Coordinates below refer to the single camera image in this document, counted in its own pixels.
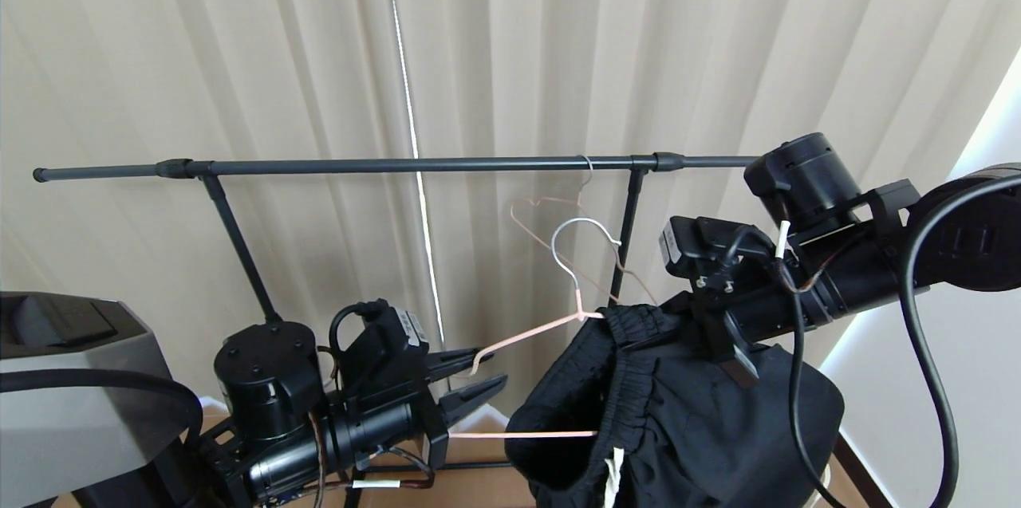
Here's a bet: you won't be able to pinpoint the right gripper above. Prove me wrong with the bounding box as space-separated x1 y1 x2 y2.
686 283 808 391

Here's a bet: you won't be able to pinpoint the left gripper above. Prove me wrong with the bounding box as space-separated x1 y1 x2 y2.
325 346 511 478

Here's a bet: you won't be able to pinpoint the pink clothes hanger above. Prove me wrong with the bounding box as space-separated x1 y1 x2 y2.
510 156 660 306
449 217 623 440

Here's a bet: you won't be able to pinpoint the black shorts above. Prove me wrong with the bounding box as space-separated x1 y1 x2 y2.
505 303 846 508

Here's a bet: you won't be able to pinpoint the black clothes rack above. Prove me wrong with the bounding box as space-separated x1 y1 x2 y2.
34 152 763 508

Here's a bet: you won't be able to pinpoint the beige curtain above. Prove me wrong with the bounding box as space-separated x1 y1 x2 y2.
0 0 1021 423

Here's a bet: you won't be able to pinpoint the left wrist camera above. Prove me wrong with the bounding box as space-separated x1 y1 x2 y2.
329 302 433 407

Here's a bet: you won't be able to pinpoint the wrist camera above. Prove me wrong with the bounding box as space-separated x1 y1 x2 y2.
659 215 780 287
329 302 433 407

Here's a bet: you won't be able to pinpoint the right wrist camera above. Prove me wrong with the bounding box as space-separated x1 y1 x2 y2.
659 215 780 287

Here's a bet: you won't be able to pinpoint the black cable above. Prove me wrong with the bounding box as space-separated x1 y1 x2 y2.
786 173 1021 508
329 301 376 353

